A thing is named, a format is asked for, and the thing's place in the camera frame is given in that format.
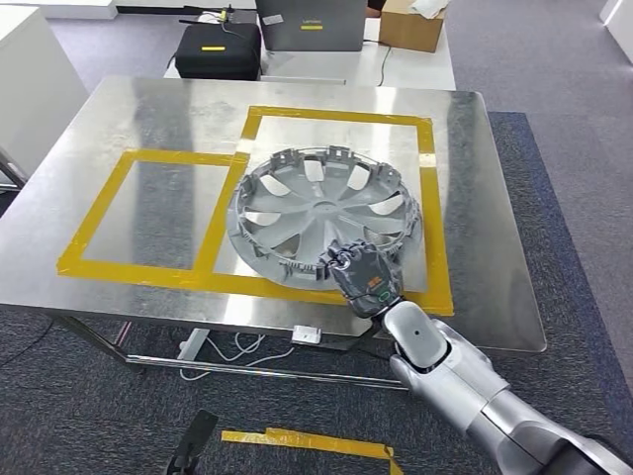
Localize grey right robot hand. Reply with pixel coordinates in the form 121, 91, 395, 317
323, 238, 404, 321

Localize grey plastic hubcap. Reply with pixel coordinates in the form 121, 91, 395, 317
226, 144, 424, 293

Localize yellow tape outline on workbench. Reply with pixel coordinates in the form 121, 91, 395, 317
57, 104, 455, 318

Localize stainless steel workbench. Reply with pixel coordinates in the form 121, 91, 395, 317
0, 75, 547, 395

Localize yellow floor tape outline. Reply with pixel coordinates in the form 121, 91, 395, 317
221, 427, 404, 475

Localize white desk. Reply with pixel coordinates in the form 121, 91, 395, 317
163, 14, 457, 92

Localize white power strip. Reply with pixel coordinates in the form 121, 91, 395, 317
176, 328, 212, 363

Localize brown cardboard box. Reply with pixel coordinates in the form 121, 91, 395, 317
379, 0, 449, 53

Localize grey laptop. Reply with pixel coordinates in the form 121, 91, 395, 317
254, 0, 368, 52

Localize black robot foot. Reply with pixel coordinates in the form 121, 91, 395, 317
164, 409, 220, 475

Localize white paper wad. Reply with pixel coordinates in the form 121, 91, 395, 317
407, 0, 449, 20

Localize black carrying case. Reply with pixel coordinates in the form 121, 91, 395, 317
174, 23, 262, 81

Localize white desk panel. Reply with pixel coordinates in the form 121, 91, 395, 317
598, 0, 633, 65

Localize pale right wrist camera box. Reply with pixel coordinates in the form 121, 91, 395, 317
290, 325, 323, 346

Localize white cable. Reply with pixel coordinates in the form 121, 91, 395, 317
178, 332, 297, 383

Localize black floor cable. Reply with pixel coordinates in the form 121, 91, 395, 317
0, 321, 55, 368

